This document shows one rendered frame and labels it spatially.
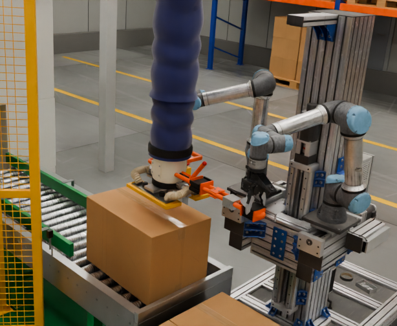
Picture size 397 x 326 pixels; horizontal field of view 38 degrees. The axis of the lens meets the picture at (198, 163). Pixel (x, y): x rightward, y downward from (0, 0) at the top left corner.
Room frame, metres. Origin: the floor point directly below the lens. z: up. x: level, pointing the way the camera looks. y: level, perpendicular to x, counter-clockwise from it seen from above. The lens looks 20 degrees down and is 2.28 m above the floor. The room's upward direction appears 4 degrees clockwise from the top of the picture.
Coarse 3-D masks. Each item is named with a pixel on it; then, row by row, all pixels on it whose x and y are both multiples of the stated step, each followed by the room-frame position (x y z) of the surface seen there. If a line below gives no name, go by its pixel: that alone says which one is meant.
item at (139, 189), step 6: (132, 186) 2.78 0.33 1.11; (138, 186) 2.77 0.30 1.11; (138, 192) 2.73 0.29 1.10; (144, 192) 2.71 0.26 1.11; (150, 192) 2.71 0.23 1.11; (156, 192) 2.71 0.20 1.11; (162, 192) 2.66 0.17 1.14; (150, 198) 2.66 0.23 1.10; (156, 198) 2.65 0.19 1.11; (162, 198) 2.65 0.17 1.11; (162, 204) 2.59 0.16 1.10; (168, 204) 2.59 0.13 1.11; (174, 204) 2.60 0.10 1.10; (180, 204) 2.63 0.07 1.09
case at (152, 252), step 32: (128, 192) 3.06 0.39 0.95; (96, 224) 2.89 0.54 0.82; (128, 224) 2.68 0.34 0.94; (160, 224) 2.68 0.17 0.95; (192, 224) 2.71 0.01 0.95; (96, 256) 2.89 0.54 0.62; (128, 256) 2.67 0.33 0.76; (160, 256) 2.57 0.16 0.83; (192, 256) 2.72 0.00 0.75; (128, 288) 2.66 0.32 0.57; (160, 288) 2.58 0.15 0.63
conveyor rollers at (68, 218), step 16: (0, 176) 4.12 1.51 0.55; (16, 176) 4.13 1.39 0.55; (48, 192) 3.91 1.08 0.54; (48, 208) 3.61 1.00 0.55; (64, 208) 3.69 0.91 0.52; (80, 208) 3.68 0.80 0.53; (48, 224) 3.39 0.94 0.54; (64, 224) 3.39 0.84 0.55; (80, 224) 3.47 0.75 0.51; (80, 240) 3.25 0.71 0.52; (80, 256) 3.04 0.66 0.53; (96, 272) 2.83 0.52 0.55; (208, 272) 2.94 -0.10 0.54; (112, 288) 2.68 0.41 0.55; (144, 304) 2.58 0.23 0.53
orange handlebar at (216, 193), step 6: (198, 156) 2.98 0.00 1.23; (150, 162) 2.85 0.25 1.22; (186, 174) 2.71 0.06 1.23; (186, 180) 2.64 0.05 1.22; (210, 186) 2.58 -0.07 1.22; (210, 192) 2.51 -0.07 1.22; (216, 192) 2.49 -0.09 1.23; (222, 192) 2.51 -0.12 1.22; (216, 198) 2.49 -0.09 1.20; (234, 204) 2.40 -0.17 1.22; (240, 204) 2.39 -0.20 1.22; (258, 216) 2.30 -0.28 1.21; (264, 216) 2.31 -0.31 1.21
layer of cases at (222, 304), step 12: (216, 300) 2.65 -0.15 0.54; (228, 300) 2.66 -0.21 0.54; (192, 312) 2.52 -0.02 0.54; (204, 312) 2.53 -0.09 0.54; (216, 312) 2.54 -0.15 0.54; (228, 312) 2.54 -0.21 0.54; (240, 312) 2.55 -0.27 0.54; (252, 312) 2.56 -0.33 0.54; (168, 324) 2.41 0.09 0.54; (180, 324) 2.42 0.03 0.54; (192, 324) 2.42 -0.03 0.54; (204, 324) 2.43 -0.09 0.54; (216, 324) 2.44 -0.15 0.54; (228, 324) 2.45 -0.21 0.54; (240, 324) 2.45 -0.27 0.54; (252, 324) 2.46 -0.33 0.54; (264, 324) 2.47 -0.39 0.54; (276, 324) 2.47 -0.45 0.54
